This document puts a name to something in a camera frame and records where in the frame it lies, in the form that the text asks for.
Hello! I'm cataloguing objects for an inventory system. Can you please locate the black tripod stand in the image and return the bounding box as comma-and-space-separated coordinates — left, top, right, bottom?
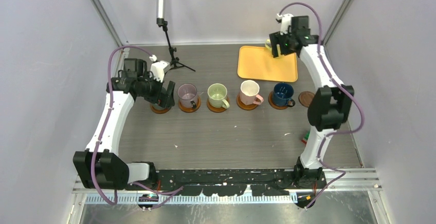
156, 0, 196, 72

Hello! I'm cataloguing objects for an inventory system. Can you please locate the yellow serving tray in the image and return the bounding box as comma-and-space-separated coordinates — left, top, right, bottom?
237, 46, 298, 83

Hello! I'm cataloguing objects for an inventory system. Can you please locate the light green mug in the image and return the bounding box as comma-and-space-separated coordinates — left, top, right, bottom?
207, 83, 230, 109

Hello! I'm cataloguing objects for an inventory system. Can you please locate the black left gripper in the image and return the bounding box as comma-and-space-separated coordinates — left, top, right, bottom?
138, 71, 175, 108

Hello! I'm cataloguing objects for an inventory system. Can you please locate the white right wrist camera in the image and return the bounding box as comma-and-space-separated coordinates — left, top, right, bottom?
276, 13, 294, 35

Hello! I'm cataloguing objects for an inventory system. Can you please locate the navy blue mug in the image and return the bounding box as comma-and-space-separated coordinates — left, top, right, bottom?
271, 82, 296, 107

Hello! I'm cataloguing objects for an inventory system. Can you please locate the multicolour toy brick block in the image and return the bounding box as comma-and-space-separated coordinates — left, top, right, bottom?
301, 132, 310, 144

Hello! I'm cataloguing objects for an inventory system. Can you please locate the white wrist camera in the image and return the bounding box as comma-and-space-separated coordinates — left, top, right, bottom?
149, 54, 171, 83
276, 13, 294, 35

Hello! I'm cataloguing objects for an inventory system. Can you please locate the pink mug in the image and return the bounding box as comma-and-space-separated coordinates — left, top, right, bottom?
239, 80, 264, 105

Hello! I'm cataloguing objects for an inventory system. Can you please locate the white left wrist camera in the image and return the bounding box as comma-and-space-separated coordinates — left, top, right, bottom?
149, 54, 171, 83

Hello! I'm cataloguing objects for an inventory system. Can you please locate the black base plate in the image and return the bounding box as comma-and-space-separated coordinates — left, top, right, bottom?
139, 169, 326, 197

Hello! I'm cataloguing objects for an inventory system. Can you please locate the brown wooden coaster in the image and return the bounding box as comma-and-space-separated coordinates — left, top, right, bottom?
207, 97, 230, 113
237, 95, 258, 110
178, 97, 202, 113
268, 91, 296, 110
150, 104, 171, 114

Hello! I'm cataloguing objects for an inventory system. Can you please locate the dark walnut small coaster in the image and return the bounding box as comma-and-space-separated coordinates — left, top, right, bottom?
298, 91, 315, 108

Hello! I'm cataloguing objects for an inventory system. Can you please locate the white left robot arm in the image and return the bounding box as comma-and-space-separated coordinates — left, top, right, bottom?
72, 55, 175, 190

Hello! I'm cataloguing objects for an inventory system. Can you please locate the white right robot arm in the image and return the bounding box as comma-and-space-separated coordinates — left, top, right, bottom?
269, 13, 354, 188

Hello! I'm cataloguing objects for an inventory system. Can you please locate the aluminium frame rail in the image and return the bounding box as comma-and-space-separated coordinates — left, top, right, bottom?
72, 167, 383, 204

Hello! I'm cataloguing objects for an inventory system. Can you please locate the yellow cream mug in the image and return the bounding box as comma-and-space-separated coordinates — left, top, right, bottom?
264, 39, 282, 59

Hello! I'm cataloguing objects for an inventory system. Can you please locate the mauve mug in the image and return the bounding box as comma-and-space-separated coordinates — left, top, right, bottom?
177, 83, 199, 107

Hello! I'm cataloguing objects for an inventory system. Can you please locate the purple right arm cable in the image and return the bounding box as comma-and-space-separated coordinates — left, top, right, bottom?
278, 2, 366, 210

